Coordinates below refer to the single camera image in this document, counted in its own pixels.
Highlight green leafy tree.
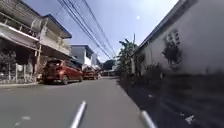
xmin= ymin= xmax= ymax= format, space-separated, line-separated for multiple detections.
xmin=116 ymin=38 xmax=139 ymax=77

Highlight red car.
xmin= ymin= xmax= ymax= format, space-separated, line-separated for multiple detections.
xmin=82 ymin=66 xmax=100 ymax=81
xmin=41 ymin=59 xmax=84 ymax=86

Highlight white building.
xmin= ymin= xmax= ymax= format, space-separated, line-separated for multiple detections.
xmin=70 ymin=44 xmax=100 ymax=70

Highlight grey asphalt road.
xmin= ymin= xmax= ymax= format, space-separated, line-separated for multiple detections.
xmin=0 ymin=77 xmax=224 ymax=128

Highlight robot's own part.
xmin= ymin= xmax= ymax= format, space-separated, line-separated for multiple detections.
xmin=69 ymin=100 xmax=88 ymax=128
xmin=140 ymin=110 xmax=158 ymax=128

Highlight two-storey building with balcony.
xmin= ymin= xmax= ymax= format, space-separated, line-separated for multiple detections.
xmin=0 ymin=0 xmax=73 ymax=85

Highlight concrete kerb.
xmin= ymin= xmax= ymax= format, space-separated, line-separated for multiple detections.
xmin=0 ymin=81 xmax=40 ymax=89

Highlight overhead wires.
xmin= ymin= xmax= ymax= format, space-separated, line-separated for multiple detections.
xmin=55 ymin=0 xmax=118 ymax=61

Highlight long grey wall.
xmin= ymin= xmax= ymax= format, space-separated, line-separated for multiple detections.
xmin=130 ymin=0 xmax=224 ymax=88

